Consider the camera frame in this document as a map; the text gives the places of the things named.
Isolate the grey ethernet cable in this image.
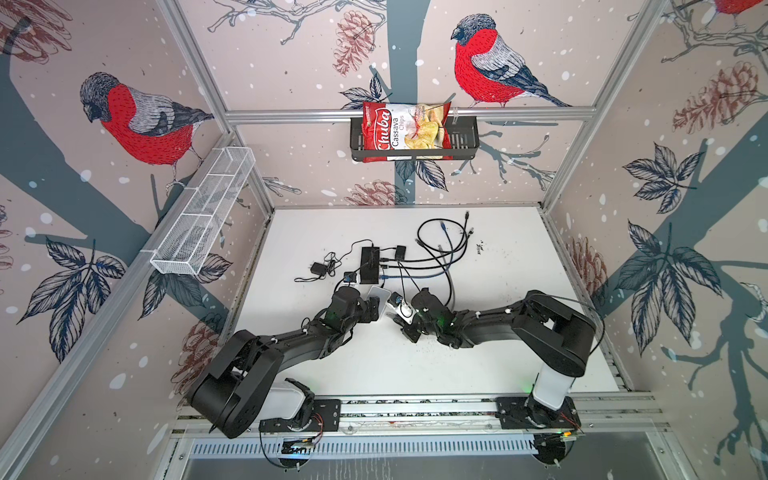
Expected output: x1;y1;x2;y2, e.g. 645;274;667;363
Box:
440;239;458;310

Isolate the black power adapter with cable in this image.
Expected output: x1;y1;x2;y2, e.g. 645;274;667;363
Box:
293;238;374;283

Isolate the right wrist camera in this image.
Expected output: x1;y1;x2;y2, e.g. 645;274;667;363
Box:
387;291;414;322

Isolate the black wall basket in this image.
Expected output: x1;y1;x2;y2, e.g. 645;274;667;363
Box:
349;116;480;163

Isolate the black braided ethernet cable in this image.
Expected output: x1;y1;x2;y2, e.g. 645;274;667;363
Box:
380;217;470;277

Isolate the blue ethernet cable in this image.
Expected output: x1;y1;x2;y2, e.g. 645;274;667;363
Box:
379;220;451;280

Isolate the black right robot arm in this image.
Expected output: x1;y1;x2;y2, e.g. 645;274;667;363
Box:
384;288;597;414

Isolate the white wire mesh shelf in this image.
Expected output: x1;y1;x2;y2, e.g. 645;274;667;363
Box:
151;146;255;275

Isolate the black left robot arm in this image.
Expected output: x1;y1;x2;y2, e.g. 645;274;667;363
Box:
184;286;383;439

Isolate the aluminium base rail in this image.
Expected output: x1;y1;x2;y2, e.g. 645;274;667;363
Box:
164;392;669;467

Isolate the small black plug adapter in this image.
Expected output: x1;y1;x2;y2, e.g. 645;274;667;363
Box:
380;245;406;262

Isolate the black network switch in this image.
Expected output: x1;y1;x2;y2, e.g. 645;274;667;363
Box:
358;246;380;285

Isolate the red cassava chips bag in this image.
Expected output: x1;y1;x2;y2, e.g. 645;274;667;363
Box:
361;102;451;163

